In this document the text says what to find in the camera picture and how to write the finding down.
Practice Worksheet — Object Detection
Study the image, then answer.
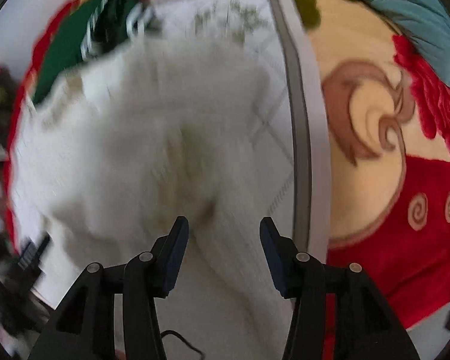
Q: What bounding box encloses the white fluffy fleece garment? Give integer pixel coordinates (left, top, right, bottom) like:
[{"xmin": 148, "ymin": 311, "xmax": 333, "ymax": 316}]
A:
[{"xmin": 13, "ymin": 39, "xmax": 292, "ymax": 359}]

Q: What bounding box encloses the white quilted bed mat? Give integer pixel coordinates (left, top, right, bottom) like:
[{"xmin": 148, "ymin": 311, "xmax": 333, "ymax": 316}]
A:
[{"xmin": 11, "ymin": 0, "xmax": 333, "ymax": 360}]

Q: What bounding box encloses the red floral blanket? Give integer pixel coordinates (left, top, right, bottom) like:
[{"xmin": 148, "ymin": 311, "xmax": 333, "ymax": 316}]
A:
[{"xmin": 3, "ymin": 0, "xmax": 450, "ymax": 360}]

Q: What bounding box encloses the green varsity jacket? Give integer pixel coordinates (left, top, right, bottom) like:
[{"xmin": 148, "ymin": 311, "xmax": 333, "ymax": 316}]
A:
[{"xmin": 32, "ymin": 0, "xmax": 161, "ymax": 105}]

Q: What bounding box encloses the black cable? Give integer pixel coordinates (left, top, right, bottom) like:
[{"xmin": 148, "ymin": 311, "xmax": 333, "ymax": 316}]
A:
[{"xmin": 159, "ymin": 329, "xmax": 206, "ymax": 360}]

